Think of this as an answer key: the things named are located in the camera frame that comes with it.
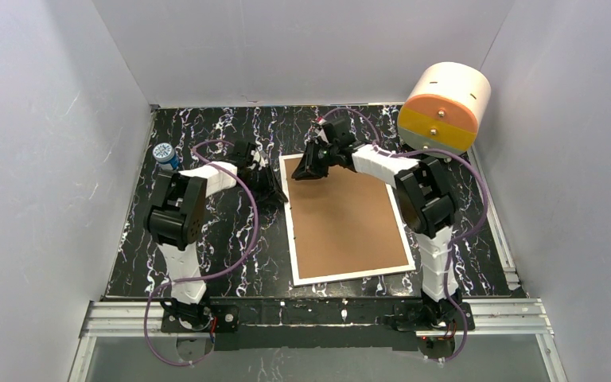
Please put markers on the small blue lidded jar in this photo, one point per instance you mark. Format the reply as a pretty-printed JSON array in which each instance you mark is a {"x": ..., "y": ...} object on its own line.
[{"x": 166, "y": 156}]

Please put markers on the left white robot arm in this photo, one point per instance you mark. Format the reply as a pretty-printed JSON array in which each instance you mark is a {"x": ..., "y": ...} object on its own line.
[{"x": 175, "y": 216}]

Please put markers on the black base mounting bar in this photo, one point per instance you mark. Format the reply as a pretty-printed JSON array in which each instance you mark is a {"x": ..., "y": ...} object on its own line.
[{"x": 404, "y": 324}]

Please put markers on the aluminium rail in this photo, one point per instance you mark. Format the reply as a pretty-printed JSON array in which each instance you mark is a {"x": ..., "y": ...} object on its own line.
[{"x": 492, "y": 316}]

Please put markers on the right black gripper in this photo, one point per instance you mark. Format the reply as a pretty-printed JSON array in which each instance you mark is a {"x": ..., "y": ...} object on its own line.
[{"x": 321, "y": 157}]

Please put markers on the white cylindrical drawer unit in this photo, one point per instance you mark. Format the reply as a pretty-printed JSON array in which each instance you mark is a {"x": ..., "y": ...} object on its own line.
[{"x": 445, "y": 108}]

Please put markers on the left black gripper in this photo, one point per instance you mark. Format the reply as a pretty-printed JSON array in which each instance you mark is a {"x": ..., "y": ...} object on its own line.
[{"x": 262, "y": 176}]

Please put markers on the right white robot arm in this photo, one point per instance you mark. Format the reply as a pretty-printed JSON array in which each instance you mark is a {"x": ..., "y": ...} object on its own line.
[{"x": 426, "y": 203}]

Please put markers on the white picture frame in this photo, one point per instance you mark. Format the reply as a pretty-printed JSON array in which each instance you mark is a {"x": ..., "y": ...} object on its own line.
[{"x": 347, "y": 277}]

